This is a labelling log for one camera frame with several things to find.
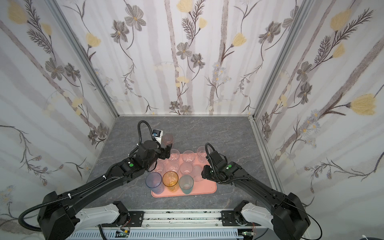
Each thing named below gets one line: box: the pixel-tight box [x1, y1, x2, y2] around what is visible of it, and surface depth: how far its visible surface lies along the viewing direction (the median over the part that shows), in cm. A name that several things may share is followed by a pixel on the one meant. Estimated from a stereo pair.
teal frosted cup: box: [179, 174, 194, 195], surface depth 81 cm
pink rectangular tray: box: [151, 152, 217, 198], surface depth 84 cm
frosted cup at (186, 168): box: [179, 162, 193, 175], surface depth 90 cm
